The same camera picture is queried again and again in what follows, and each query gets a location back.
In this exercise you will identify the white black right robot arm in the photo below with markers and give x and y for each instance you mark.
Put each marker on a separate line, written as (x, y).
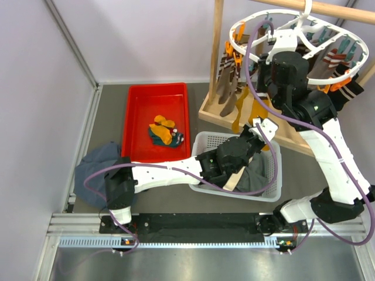
(312, 114)

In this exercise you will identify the black sock on hanger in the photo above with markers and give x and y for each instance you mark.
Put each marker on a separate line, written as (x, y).
(346, 93)

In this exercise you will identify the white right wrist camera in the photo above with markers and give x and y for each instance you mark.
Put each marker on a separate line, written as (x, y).
(284, 40)

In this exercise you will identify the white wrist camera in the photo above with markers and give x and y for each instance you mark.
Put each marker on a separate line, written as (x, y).
(268, 127)
(284, 40)

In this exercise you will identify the blue grey cloth pile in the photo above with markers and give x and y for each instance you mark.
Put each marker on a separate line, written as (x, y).
(99, 158)

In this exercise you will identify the grey garment in basket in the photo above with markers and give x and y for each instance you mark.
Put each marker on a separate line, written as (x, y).
(254, 176)

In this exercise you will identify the orange clothes peg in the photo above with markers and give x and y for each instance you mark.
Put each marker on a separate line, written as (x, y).
(239, 36)
(232, 53)

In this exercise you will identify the brown white striped sock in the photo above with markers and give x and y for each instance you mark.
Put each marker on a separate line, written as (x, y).
(228, 84)

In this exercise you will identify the wooden drying rack frame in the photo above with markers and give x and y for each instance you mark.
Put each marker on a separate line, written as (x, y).
(286, 136)

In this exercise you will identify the teal sock with print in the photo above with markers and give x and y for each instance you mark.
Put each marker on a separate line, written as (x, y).
(155, 139)

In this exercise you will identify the white perforated laundry basket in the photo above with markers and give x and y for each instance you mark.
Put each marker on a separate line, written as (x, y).
(206, 141)

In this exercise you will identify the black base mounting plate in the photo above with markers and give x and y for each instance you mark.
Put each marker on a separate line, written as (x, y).
(199, 227)

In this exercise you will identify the grey sock red stripes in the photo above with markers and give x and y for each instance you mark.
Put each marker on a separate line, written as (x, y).
(324, 68)

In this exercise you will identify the black garment with beige band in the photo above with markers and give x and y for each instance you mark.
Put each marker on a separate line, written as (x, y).
(223, 170)

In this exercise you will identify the red plastic tray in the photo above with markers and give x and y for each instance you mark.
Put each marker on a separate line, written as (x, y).
(144, 103)

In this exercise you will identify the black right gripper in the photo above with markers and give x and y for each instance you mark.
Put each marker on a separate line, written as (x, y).
(263, 67)

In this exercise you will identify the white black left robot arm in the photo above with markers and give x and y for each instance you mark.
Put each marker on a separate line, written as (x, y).
(125, 179)

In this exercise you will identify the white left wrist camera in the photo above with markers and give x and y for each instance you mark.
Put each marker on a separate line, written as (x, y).
(268, 127)

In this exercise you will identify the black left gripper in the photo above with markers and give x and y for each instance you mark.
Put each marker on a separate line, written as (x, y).
(246, 132)

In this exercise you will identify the silver slotted cable duct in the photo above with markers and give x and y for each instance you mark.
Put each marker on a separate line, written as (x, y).
(127, 243)

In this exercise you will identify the mustard yellow sock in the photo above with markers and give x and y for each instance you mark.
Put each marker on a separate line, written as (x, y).
(257, 111)
(163, 128)

